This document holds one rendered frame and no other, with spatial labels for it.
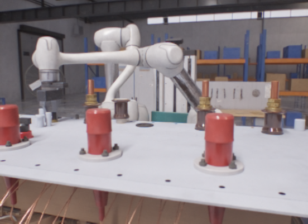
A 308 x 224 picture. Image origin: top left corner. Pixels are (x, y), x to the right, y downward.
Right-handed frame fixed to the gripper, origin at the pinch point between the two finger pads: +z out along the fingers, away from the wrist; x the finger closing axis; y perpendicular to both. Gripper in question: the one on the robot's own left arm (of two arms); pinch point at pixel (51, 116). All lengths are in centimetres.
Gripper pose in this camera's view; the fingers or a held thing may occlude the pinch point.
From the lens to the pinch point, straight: 135.5
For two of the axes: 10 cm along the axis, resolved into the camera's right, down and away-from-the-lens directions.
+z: 0.0, 9.9, 1.3
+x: -2.8, 1.2, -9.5
